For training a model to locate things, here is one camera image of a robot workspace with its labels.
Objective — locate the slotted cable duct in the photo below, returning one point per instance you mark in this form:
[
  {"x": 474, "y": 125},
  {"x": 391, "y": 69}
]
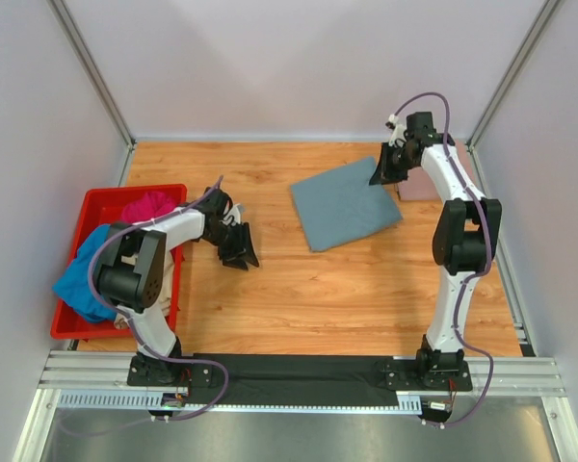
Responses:
[{"x": 148, "y": 400}]

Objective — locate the beige t shirt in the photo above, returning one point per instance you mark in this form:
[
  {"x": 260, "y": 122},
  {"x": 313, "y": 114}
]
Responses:
[{"x": 163, "y": 301}]

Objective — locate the grey blue t shirt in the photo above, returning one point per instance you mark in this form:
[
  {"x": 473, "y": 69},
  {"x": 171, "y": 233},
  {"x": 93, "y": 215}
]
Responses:
[{"x": 340, "y": 205}]

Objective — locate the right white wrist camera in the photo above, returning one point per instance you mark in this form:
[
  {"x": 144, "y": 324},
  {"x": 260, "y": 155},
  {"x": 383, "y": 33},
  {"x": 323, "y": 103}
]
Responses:
[{"x": 397, "y": 130}]

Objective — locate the folded pink t shirt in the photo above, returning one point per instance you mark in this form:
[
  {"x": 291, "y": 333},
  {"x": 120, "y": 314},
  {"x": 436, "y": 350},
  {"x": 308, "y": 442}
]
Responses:
[{"x": 420, "y": 187}]

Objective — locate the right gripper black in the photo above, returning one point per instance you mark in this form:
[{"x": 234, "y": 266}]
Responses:
[{"x": 392, "y": 160}]

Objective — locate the magenta t shirt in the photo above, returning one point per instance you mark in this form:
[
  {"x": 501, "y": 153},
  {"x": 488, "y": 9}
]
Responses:
[{"x": 151, "y": 205}]

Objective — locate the left aluminium frame post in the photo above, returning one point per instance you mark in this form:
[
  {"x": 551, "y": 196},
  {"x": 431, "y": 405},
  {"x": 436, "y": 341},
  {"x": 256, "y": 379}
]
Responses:
[{"x": 84, "y": 55}]

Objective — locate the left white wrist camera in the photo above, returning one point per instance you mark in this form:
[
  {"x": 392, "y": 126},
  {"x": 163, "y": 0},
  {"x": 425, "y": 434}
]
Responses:
[{"x": 233, "y": 216}]

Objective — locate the bright blue t shirt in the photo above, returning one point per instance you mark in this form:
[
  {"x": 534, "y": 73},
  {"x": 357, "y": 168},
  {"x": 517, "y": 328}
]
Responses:
[{"x": 73, "y": 287}]

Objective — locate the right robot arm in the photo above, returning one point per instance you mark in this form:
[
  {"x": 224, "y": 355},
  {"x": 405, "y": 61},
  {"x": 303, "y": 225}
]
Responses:
[{"x": 464, "y": 244}]

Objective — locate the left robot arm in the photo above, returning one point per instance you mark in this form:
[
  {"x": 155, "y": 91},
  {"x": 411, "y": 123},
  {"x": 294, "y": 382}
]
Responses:
[{"x": 126, "y": 273}]

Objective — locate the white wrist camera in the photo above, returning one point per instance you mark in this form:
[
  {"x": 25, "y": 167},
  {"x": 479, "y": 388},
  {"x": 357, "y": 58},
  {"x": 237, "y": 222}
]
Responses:
[
  {"x": 397, "y": 130},
  {"x": 233, "y": 216}
]

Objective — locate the aluminium frame post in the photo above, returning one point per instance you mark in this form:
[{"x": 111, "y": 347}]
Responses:
[
  {"x": 84, "y": 55},
  {"x": 539, "y": 25}
]

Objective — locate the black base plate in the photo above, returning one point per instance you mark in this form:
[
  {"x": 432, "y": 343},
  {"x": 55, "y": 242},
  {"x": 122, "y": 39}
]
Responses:
[{"x": 336, "y": 378}]

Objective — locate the right aluminium frame post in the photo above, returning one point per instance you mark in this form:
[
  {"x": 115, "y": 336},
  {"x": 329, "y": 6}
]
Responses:
[{"x": 539, "y": 25}]

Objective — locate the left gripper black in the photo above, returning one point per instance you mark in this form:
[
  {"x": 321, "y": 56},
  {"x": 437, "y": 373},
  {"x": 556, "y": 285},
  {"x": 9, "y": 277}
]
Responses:
[{"x": 232, "y": 242}]

